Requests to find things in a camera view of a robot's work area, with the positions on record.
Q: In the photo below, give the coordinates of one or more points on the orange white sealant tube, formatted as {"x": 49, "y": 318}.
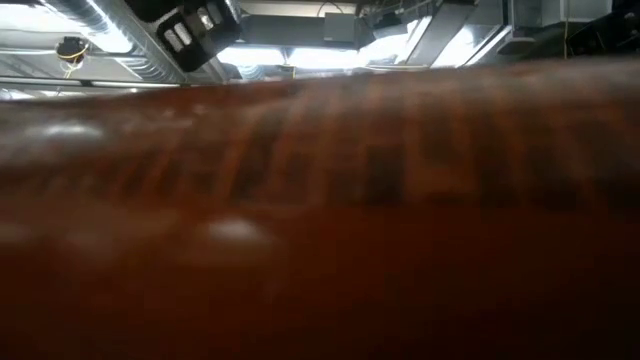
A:
{"x": 320, "y": 225}

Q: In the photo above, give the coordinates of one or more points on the linear ceiling light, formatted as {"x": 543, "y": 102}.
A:
{"x": 135, "y": 84}

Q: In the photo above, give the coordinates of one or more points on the black ceiling-hung device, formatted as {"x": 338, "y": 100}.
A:
{"x": 72, "y": 49}

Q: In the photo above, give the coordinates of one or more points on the grey ceiling box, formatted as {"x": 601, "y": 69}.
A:
{"x": 340, "y": 27}

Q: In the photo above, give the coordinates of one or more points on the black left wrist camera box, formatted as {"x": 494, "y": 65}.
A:
{"x": 200, "y": 40}

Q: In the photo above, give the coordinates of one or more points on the dark rectangular ceiling duct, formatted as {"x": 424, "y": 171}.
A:
{"x": 280, "y": 30}

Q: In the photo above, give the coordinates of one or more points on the large rectangular metal duct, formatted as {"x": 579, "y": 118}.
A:
{"x": 450, "y": 30}

